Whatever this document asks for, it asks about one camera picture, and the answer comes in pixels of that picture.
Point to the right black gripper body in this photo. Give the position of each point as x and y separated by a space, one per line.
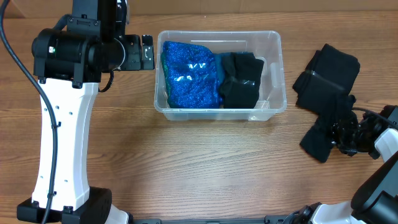
347 135

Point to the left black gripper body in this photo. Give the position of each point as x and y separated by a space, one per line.
132 53

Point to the small black cloth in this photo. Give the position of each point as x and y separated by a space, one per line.
318 141

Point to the blue sequin cloth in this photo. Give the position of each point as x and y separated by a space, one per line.
190 74

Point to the large black garment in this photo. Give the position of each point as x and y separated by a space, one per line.
329 74

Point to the blue denim jeans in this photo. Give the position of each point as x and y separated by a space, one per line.
219 67

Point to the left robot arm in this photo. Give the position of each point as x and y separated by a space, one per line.
69 60

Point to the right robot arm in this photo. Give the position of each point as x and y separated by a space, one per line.
376 200

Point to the clear plastic storage bin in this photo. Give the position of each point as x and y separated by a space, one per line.
266 45

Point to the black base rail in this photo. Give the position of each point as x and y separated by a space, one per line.
269 219

